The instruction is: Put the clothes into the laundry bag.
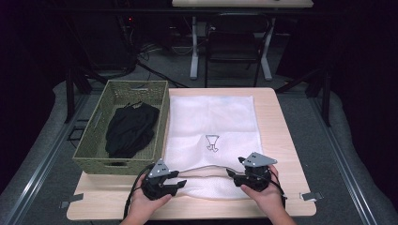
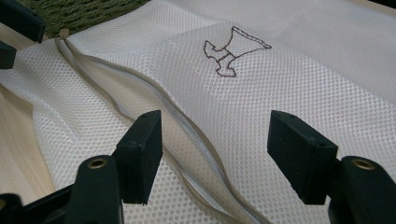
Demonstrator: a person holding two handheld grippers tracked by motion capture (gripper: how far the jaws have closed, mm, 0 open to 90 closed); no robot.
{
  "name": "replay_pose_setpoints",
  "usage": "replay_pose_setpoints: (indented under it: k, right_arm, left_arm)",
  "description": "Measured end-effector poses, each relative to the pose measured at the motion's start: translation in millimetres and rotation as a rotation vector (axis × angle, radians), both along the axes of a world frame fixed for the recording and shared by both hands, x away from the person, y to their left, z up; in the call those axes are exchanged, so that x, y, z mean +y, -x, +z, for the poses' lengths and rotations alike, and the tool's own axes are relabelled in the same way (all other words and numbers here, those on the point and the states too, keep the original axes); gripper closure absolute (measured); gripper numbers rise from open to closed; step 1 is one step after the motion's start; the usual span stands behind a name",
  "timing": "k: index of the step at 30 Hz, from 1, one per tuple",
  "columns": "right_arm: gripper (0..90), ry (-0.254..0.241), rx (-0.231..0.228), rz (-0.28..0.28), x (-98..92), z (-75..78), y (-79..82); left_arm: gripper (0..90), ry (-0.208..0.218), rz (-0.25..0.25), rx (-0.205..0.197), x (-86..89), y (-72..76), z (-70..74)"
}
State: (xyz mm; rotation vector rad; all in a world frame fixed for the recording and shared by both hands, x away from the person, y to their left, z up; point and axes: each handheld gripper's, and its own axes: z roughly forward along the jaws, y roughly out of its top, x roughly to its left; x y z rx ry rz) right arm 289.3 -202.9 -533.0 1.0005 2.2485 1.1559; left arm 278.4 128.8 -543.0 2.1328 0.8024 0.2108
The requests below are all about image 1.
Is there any white-legged desk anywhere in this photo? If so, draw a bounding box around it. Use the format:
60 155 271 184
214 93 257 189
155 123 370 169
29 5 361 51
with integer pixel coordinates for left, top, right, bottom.
171 0 314 82

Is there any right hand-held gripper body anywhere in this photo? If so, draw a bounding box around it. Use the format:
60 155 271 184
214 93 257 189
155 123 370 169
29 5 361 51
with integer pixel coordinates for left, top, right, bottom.
241 152 279 192

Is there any person's right hand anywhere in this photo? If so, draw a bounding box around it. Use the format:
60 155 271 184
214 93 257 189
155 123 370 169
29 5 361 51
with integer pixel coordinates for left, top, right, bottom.
239 164 287 218

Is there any black chair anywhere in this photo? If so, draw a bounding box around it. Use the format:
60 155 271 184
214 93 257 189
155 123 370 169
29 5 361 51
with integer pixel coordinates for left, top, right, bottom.
204 12 272 89

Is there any person's left hand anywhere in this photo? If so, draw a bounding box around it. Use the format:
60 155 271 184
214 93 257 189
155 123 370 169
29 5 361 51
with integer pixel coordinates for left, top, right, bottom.
126 173 173 220

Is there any black metal floor frame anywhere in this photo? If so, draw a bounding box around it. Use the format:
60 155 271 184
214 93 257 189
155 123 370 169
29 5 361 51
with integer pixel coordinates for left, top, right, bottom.
67 118 91 143

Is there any black garment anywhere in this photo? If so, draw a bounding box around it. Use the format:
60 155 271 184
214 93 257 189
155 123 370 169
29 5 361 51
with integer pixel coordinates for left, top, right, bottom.
104 100 161 159

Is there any green woven basket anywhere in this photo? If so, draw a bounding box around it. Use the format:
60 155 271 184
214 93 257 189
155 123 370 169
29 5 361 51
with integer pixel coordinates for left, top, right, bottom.
72 80 171 176

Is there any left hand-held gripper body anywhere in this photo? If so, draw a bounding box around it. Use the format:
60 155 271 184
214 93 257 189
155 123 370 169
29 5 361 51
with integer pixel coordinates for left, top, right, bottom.
140 157 176 202

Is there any right hand-held gripper cable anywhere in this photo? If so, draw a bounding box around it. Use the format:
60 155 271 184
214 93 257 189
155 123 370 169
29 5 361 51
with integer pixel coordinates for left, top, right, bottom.
268 170 288 210

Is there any white mesh laundry bag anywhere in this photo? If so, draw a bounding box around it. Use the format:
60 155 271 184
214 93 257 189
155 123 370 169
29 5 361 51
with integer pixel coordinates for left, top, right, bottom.
162 95 265 201

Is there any grey metal table bracket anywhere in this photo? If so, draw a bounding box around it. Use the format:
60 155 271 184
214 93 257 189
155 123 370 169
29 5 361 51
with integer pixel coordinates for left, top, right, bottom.
298 191 324 202
59 193 84 209

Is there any hand-held gripper cable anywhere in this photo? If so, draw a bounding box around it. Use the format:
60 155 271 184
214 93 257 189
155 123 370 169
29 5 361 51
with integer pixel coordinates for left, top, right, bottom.
268 170 288 210
123 163 157 220

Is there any dark equipment rack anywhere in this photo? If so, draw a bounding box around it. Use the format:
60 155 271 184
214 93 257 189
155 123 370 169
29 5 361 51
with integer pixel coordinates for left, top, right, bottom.
74 0 139 72

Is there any aluminium floor rail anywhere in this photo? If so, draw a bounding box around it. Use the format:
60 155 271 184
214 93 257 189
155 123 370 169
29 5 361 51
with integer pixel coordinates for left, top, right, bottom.
308 97 380 225
2 93 92 225

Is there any black floor cable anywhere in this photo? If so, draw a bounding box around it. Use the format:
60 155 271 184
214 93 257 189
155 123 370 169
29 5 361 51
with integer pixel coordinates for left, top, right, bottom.
135 60 190 89

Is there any black metal stand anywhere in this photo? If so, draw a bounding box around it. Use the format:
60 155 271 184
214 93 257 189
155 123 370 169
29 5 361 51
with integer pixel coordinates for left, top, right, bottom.
64 67 109 124
274 67 333 128

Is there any left hand-held gripper cable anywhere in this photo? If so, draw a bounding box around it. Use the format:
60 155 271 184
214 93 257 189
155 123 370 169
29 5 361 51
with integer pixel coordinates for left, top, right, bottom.
123 163 157 220

